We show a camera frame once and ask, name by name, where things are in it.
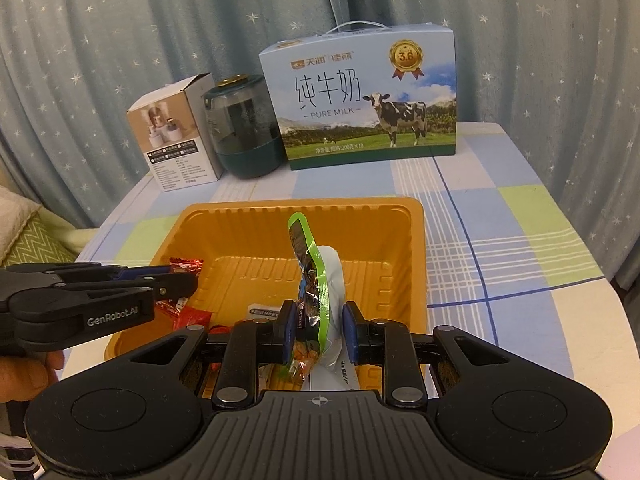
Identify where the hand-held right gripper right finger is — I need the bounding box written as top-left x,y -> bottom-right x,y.
341,301 -> 506,406

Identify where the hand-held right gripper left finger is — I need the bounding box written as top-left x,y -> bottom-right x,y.
127,300 -> 298,408

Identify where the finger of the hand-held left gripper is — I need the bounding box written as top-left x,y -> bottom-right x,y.
55,271 -> 198,303
7,263 -> 176,283

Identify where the shiny red candy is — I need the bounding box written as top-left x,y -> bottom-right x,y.
169,258 -> 205,281

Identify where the clear nut snack packet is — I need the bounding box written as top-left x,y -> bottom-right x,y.
247,302 -> 286,322

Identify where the large red snack packet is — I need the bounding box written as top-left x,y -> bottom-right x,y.
177,307 -> 215,335

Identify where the green snack pouch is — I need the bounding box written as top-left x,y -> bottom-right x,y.
286,211 -> 362,393

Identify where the orange plastic tray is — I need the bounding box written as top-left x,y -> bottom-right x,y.
102,197 -> 431,396

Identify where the person's left hand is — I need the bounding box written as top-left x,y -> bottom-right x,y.
0,350 -> 66,403

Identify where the green chevron cloth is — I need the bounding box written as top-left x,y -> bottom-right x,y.
0,212 -> 76,268

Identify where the cream fluffy cushion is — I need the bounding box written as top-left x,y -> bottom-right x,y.
0,185 -> 43,246

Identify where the white product box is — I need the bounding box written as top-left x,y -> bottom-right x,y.
126,73 -> 224,193

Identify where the person's printed clothing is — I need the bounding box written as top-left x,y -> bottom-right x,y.
0,430 -> 38,480

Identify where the checked pastel tablecloth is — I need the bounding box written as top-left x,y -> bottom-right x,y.
62,121 -> 626,386

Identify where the dark green lidded jar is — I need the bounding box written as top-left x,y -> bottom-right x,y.
200,74 -> 283,179

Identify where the blue milk carton box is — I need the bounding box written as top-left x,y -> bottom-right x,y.
258,21 -> 460,171

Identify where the blue starry curtain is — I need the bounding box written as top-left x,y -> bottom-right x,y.
0,0 -> 640,291

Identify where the pale curved furniture frame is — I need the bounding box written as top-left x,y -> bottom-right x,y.
37,207 -> 103,261

